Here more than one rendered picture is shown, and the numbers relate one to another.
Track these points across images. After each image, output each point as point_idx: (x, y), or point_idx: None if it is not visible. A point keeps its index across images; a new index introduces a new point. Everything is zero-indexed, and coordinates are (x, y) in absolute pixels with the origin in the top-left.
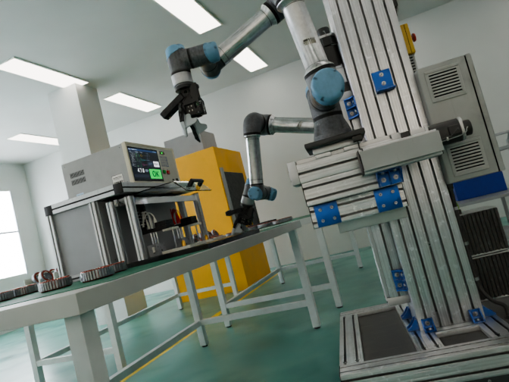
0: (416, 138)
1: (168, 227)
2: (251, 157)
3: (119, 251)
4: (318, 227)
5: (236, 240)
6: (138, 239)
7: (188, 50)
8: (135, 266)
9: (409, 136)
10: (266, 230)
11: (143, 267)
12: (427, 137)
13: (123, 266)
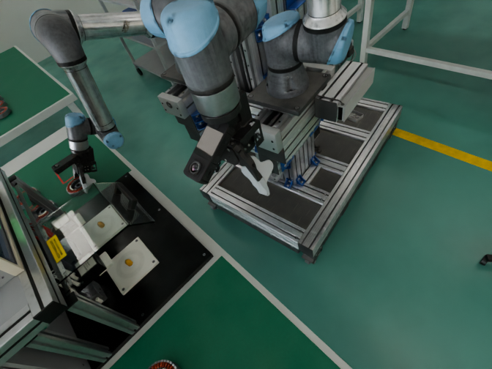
0: (367, 79)
1: (105, 266)
2: (91, 97)
3: (92, 354)
4: (281, 171)
5: (188, 217)
6: (123, 321)
7: (235, 17)
8: (128, 340)
9: (358, 76)
10: (131, 168)
11: (274, 355)
12: (370, 75)
13: (178, 367)
